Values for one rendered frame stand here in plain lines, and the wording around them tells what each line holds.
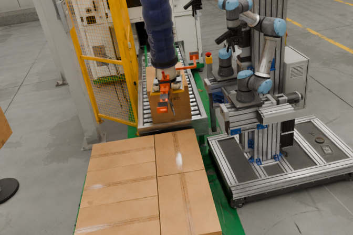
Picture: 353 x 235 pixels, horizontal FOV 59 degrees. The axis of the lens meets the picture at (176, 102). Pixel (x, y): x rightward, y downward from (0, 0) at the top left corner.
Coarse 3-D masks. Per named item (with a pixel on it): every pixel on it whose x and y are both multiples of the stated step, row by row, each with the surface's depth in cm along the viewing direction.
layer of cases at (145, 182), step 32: (96, 160) 282; (128, 160) 277; (160, 160) 272; (192, 160) 267; (96, 192) 248; (128, 192) 243; (160, 192) 239; (192, 192) 235; (96, 224) 220; (128, 224) 217; (160, 224) 219; (192, 224) 211
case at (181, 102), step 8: (176, 64) 346; (152, 72) 335; (184, 80) 309; (184, 88) 300; (152, 96) 301; (176, 96) 304; (184, 96) 304; (152, 104) 305; (168, 104) 307; (176, 104) 308; (184, 104) 309; (152, 112) 310; (168, 112) 312; (176, 112) 313; (184, 112) 314; (152, 120) 314; (160, 120) 315; (168, 120) 316; (176, 120) 317
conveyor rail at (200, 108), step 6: (180, 42) 512; (180, 48) 489; (186, 60) 444; (186, 72) 422; (192, 78) 392; (192, 84) 377; (192, 90) 376; (198, 96) 351; (198, 102) 339; (198, 108) 339; (204, 114) 317
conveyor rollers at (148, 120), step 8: (176, 48) 504; (144, 56) 493; (144, 72) 439; (184, 72) 425; (144, 88) 400; (144, 96) 377; (192, 96) 363; (144, 104) 361; (192, 104) 347; (144, 112) 345; (192, 112) 332; (144, 120) 330
